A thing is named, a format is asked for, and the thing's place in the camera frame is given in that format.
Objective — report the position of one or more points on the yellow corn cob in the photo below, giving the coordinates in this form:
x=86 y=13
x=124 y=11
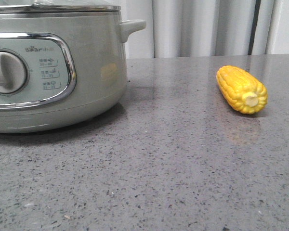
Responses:
x=243 y=92

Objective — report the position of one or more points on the glass pot lid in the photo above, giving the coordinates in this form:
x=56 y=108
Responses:
x=51 y=6

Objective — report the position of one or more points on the green electric cooking pot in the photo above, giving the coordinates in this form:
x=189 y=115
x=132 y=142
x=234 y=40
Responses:
x=61 y=68

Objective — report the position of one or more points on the white pleated curtain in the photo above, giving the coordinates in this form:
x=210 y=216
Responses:
x=187 y=28

